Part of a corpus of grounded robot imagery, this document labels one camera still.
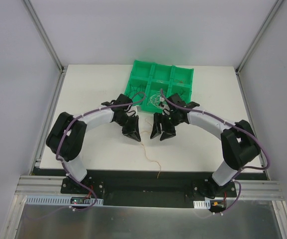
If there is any white cable duct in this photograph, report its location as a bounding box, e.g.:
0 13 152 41
26 196 103 207
193 200 211 210

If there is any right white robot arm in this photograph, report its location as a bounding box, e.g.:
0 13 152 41
150 93 261 199

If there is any right aluminium post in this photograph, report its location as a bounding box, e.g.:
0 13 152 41
235 0 285 75

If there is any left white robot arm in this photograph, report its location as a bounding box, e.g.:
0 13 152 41
46 94 141 194

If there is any dark blue wire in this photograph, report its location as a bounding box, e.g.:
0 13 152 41
127 84 146 98

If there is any yellow wire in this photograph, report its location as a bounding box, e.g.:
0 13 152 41
139 117 163 179

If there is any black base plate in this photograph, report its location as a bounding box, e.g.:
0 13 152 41
60 170 236 208

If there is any left white cable duct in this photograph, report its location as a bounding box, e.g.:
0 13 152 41
26 196 103 207

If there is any aluminium post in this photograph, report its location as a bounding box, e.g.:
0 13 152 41
22 0 64 73
235 0 285 75

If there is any right white cable duct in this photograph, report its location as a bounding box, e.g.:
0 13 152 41
193 200 211 210

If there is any left aluminium post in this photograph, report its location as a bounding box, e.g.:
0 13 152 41
22 0 64 73

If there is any aluminium frame rail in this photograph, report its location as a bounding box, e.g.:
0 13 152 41
15 174 67 195

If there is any green compartment tray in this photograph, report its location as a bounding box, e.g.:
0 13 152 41
124 60 194 113

